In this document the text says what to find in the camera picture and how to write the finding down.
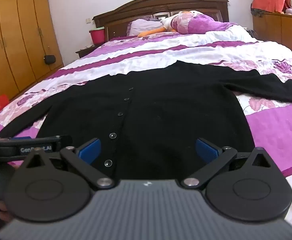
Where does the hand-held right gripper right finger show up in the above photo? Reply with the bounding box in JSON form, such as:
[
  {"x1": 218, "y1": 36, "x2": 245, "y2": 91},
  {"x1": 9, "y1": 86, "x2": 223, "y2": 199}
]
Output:
[{"x1": 180, "y1": 138, "x2": 273, "y2": 190}]

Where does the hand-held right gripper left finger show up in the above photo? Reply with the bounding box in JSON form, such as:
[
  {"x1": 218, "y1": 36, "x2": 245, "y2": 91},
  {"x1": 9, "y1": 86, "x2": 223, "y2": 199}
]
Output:
[{"x1": 19, "y1": 138, "x2": 115, "y2": 190}]

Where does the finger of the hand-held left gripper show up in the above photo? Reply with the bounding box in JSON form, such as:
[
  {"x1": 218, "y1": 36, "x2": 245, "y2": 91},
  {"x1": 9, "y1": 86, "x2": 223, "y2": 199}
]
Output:
[{"x1": 0, "y1": 136, "x2": 32, "y2": 142}]

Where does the black button cardigan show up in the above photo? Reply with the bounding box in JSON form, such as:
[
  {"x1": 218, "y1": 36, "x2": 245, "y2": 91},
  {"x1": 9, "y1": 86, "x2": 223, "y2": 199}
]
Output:
[{"x1": 0, "y1": 61, "x2": 292, "y2": 181}]

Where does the wooden wardrobe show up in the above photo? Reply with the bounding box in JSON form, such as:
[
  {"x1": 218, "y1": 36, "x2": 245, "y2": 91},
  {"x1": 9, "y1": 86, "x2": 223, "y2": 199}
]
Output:
[{"x1": 0, "y1": 0, "x2": 65, "y2": 130}]

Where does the dark wooden nightstand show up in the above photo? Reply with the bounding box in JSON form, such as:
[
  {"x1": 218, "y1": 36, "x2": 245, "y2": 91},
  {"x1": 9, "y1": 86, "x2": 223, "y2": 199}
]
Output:
[{"x1": 75, "y1": 43, "x2": 104, "y2": 58}]

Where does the purple floral quilt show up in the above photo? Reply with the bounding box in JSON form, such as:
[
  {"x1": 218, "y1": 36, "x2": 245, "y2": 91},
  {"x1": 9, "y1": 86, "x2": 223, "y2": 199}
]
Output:
[{"x1": 0, "y1": 26, "x2": 292, "y2": 233}]

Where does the red plastic bucket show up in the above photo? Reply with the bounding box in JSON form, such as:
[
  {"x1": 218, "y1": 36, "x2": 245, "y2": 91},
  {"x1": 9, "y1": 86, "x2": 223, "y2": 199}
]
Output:
[{"x1": 89, "y1": 27, "x2": 105, "y2": 44}]

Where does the floral pink pillow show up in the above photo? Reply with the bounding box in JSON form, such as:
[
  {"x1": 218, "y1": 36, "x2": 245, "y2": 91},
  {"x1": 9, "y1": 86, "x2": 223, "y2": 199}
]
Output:
[{"x1": 176, "y1": 14, "x2": 239, "y2": 34}]

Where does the white plush duck toy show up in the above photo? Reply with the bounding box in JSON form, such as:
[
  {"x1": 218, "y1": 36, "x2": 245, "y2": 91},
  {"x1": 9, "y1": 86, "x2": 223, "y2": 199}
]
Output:
[{"x1": 137, "y1": 10, "x2": 204, "y2": 38}]

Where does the lilac pillow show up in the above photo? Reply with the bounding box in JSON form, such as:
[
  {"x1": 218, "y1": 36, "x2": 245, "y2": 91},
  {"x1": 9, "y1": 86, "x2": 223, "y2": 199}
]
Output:
[{"x1": 127, "y1": 19, "x2": 167, "y2": 37}]

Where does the low wooden cabinet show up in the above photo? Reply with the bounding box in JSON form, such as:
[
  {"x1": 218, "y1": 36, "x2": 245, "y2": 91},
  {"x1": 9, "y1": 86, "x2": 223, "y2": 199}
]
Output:
[{"x1": 252, "y1": 10, "x2": 292, "y2": 56}]

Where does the dark wooden headboard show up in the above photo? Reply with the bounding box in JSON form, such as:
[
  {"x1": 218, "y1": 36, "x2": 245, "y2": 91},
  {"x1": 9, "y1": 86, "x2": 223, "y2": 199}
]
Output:
[{"x1": 92, "y1": 0, "x2": 230, "y2": 42}]

